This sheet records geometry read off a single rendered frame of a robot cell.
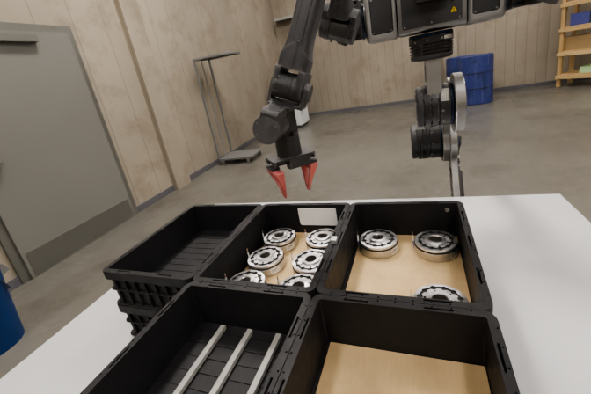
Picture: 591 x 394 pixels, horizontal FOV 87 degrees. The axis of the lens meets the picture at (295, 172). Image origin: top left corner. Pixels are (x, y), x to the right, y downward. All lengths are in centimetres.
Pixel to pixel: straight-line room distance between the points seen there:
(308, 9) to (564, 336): 87
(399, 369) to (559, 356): 37
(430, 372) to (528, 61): 872
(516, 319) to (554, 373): 13
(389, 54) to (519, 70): 293
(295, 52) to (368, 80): 816
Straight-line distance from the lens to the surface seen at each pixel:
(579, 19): 871
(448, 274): 84
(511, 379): 54
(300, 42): 66
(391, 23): 114
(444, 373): 65
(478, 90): 747
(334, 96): 898
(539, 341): 92
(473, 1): 116
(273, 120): 61
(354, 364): 66
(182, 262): 109
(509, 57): 903
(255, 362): 70
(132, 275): 92
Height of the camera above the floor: 134
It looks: 18 degrees down
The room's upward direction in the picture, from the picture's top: 11 degrees counter-clockwise
